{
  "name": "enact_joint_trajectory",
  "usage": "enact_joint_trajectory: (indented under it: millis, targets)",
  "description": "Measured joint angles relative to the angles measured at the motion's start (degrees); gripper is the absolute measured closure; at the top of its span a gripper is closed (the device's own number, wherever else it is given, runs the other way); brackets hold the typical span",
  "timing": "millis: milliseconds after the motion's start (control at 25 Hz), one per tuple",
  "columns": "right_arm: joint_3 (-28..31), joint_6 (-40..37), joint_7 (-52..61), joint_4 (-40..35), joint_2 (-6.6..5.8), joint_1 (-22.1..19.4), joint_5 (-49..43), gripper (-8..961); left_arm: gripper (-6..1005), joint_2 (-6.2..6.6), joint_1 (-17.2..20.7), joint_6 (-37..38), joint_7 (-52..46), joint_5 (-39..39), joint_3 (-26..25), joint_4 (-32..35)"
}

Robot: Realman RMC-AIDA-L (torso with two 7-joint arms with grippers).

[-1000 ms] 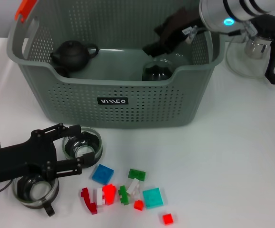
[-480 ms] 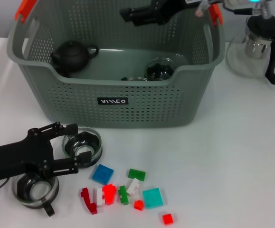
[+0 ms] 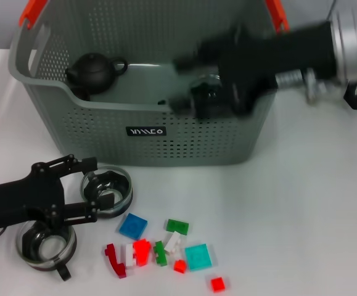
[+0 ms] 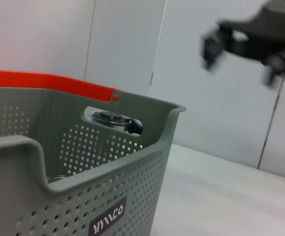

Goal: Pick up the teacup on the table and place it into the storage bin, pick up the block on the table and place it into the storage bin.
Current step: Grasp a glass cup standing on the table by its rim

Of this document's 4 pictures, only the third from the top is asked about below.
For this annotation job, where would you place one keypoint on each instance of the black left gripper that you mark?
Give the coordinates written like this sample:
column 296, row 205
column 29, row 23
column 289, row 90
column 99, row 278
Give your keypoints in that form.
column 14, row 203

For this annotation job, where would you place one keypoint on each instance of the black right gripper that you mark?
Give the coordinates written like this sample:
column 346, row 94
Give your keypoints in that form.
column 273, row 55

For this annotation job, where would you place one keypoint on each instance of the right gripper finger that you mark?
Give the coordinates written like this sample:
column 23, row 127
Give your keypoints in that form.
column 181, row 106

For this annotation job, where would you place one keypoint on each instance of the grey-green perforated storage bin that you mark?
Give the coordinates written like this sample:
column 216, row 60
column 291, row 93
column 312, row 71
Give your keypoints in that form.
column 166, row 148

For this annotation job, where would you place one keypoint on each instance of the blue flat building brick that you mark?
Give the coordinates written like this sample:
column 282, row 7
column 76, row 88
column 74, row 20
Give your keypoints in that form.
column 133, row 226

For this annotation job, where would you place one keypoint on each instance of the red curved building brick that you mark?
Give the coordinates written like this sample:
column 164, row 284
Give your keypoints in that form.
column 116, row 262

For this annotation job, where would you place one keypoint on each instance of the white and red building brick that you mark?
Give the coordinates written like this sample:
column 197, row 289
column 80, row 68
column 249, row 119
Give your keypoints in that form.
column 129, row 259

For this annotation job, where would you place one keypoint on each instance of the orange-red sloped building brick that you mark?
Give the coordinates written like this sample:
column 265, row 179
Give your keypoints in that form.
column 141, row 253

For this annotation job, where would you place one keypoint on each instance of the black clay teapot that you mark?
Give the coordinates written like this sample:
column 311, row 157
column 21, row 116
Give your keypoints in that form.
column 95, row 72

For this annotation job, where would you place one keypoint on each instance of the dark green building brick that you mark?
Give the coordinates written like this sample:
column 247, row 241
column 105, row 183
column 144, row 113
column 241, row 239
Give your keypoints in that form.
column 178, row 226

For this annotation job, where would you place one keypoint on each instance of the green stepped building brick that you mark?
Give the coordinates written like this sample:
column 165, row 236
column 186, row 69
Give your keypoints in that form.
column 161, row 256

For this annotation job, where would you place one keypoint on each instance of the small red building brick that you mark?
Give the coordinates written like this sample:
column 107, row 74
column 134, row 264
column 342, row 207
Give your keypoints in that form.
column 218, row 283
column 179, row 266

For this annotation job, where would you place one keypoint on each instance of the teal flat building brick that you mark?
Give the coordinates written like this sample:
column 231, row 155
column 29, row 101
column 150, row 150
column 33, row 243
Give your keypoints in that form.
column 199, row 257

